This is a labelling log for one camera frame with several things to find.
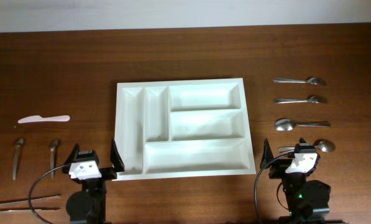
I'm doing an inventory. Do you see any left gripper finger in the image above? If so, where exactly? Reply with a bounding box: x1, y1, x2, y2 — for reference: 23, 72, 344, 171
110, 139, 125, 172
64, 144, 80, 165

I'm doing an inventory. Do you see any large steel spoon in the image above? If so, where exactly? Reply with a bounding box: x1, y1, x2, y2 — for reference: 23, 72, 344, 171
274, 119, 331, 131
278, 139, 336, 153

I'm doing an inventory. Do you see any steel fork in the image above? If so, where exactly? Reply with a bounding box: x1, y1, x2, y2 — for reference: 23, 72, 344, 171
273, 95, 327, 104
273, 77, 326, 86

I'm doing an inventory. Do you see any steel fork top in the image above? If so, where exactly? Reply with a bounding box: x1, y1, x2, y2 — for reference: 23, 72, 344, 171
273, 77, 326, 86

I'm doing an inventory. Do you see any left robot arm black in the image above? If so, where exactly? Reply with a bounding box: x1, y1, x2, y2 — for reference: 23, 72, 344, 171
62, 140, 125, 223

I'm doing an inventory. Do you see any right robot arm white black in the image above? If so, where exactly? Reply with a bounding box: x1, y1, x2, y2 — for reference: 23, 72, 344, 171
257, 139, 331, 223

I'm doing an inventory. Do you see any small steel teaspoon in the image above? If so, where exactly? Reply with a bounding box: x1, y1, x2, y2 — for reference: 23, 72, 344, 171
50, 139, 60, 170
12, 138, 24, 180

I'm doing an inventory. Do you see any pink plastic knife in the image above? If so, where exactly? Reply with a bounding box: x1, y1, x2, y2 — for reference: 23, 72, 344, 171
18, 115, 70, 124

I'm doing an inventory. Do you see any small steel teaspoon far left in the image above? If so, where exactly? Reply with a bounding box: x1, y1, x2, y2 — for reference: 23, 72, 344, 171
12, 138, 24, 180

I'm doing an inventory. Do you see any white plastic cutlery tray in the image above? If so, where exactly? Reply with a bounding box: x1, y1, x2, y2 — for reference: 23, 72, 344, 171
114, 78, 256, 180

